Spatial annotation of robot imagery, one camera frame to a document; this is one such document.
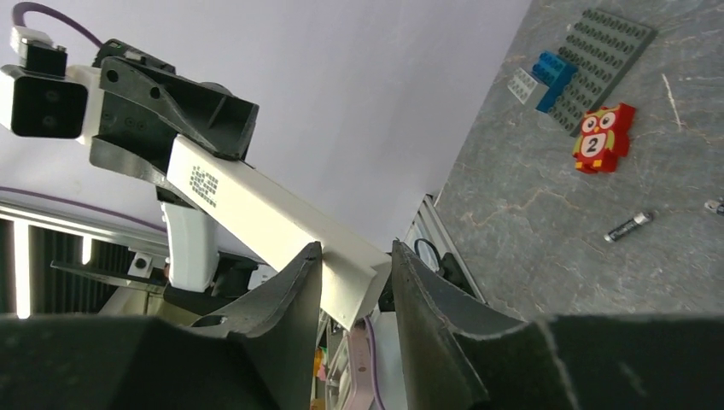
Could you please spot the red owl number block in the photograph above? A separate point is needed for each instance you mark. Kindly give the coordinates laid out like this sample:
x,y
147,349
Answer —
x,y
603,139

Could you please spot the light grey lego brick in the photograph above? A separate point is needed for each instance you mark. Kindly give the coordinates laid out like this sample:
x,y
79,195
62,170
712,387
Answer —
x,y
526,88

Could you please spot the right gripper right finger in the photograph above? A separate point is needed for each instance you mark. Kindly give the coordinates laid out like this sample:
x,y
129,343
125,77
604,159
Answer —
x,y
430,312

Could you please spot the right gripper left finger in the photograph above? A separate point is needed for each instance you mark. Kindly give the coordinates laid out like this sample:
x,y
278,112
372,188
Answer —
x,y
269,338

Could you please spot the grey lego baseplate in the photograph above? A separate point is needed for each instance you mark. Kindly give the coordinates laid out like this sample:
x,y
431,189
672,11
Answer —
x,y
603,47

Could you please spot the white remote control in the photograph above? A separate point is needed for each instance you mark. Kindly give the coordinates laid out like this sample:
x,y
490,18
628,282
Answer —
x,y
275,224

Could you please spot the blue lego brick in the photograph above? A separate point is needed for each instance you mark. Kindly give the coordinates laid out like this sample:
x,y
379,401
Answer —
x,y
555,72

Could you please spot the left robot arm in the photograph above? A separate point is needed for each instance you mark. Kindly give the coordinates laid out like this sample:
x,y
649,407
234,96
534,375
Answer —
x,y
192,242

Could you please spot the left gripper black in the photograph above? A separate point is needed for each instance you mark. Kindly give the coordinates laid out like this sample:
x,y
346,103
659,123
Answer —
x,y
146,105

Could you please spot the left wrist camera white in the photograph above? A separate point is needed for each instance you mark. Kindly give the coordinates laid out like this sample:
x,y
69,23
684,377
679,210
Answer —
x,y
44,97

